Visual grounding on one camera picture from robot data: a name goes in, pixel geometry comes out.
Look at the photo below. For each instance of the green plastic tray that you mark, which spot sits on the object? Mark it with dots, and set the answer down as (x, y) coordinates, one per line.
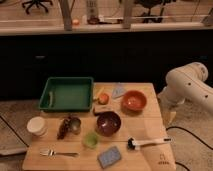
(63, 94)

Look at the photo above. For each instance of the brown wooden block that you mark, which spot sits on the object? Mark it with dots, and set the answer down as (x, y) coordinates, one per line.
(101, 109)

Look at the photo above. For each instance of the white cup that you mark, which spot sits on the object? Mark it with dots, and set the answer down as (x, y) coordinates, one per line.
(37, 126)

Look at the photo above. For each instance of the brown pine cone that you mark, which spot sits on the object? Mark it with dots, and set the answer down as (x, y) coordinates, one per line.
(64, 128)

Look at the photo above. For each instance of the silver fork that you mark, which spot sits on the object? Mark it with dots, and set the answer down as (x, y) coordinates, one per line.
(50, 152)

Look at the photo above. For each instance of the grey blue cloth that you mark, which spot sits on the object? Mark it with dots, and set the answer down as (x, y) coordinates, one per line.
(118, 91)

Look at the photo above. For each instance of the white black dish brush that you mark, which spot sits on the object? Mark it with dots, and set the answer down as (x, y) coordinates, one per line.
(136, 144)

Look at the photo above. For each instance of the dark purple bowl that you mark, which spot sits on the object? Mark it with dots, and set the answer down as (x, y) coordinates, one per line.
(108, 123)

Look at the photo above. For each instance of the metal can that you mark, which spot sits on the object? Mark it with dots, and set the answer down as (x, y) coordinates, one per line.
(75, 125)

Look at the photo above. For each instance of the black office chair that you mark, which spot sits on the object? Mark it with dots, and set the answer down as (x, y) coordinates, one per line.
(28, 4)

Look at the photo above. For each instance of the yellow banana piece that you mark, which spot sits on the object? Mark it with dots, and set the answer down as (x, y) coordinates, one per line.
(98, 93)

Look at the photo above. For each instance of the orange fruit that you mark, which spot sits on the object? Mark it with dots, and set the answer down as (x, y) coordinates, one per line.
(103, 98)

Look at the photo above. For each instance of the small green cup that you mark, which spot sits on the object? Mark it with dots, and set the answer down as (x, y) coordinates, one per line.
(90, 140)

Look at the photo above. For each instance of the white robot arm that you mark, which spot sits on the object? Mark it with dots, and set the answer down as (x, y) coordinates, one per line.
(185, 82)

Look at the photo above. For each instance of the wooden table board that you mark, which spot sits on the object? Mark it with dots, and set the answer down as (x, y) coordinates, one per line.
(146, 125)

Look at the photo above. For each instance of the blue sponge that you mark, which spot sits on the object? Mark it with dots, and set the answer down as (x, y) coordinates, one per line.
(109, 157)

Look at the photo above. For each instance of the red bowl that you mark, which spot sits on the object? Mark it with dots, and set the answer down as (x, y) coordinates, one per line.
(134, 100)

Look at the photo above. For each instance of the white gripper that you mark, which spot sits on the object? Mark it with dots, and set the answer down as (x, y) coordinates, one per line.
(168, 113)

